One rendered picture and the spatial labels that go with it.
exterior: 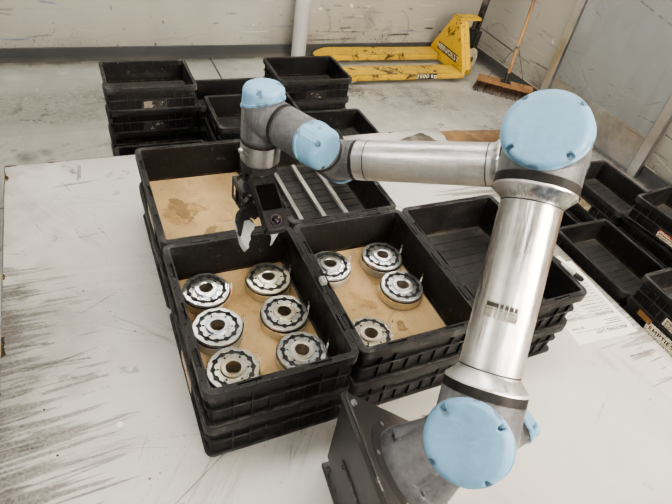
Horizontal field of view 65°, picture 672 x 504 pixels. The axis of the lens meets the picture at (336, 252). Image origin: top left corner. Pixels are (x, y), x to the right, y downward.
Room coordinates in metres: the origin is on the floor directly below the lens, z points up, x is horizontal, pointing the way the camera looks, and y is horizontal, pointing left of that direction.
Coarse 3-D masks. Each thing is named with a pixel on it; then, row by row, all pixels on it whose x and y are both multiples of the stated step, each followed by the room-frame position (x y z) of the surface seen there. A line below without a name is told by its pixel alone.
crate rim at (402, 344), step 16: (304, 224) 0.99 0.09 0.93; (320, 224) 1.01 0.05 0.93; (304, 240) 0.94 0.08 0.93; (432, 256) 0.97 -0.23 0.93; (320, 272) 0.84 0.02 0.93; (448, 272) 0.92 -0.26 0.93; (336, 304) 0.76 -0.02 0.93; (352, 336) 0.68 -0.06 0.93; (416, 336) 0.71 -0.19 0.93; (432, 336) 0.72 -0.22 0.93; (448, 336) 0.74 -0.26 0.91; (368, 352) 0.65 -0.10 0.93; (384, 352) 0.67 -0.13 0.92
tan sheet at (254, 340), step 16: (224, 272) 0.88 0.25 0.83; (240, 272) 0.89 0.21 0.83; (240, 288) 0.84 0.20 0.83; (240, 304) 0.79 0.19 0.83; (256, 304) 0.80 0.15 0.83; (192, 320) 0.72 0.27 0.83; (256, 320) 0.76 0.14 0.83; (256, 336) 0.71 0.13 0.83; (256, 352) 0.67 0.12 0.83; (272, 352) 0.68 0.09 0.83; (272, 368) 0.64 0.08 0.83
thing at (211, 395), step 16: (192, 240) 0.86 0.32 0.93; (208, 240) 0.88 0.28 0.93; (224, 240) 0.89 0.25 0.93; (304, 256) 0.88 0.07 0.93; (176, 288) 0.71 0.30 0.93; (320, 288) 0.79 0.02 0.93; (176, 304) 0.69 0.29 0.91; (336, 320) 0.71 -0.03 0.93; (192, 336) 0.61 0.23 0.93; (192, 352) 0.57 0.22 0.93; (352, 352) 0.64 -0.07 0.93; (288, 368) 0.58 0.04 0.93; (304, 368) 0.58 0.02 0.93; (320, 368) 0.60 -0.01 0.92; (336, 368) 0.61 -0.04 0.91; (208, 384) 0.51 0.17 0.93; (240, 384) 0.53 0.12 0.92; (256, 384) 0.53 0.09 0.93; (272, 384) 0.55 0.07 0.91; (208, 400) 0.49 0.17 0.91
